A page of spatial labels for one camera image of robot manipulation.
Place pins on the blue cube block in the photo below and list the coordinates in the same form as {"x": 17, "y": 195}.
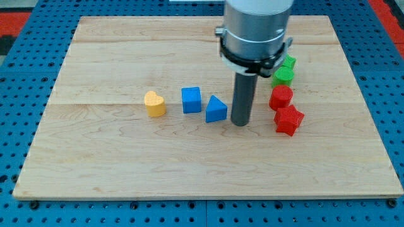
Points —
{"x": 191, "y": 100}

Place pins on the green block behind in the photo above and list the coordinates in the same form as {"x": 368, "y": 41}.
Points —
{"x": 289, "y": 62}

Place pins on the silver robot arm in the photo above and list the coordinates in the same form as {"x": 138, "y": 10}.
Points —
{"x": 252, "y": 36}

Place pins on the wooden board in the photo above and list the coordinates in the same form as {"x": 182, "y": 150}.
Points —
{"x": 96, "y": 142}

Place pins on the blue triangle block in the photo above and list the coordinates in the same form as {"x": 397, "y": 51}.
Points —
{"x": 216, "y": 110}

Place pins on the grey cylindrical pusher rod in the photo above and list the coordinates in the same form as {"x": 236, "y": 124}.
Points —
{"x": 244, "y": 90}

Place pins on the red star block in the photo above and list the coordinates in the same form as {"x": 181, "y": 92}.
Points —
{"x": 288, "y": 119}

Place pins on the green cylinder block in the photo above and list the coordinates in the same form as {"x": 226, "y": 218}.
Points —
{"x": 283, "y": 76}

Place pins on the red cylinder block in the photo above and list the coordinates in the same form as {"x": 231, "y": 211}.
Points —
{"x": 281, "y": 97}

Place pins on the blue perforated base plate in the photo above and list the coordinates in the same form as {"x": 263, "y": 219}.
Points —
{"x": 30, "y": 69}

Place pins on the yellow heart block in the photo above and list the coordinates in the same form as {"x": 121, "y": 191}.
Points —
{"x": 155, "y": 104}

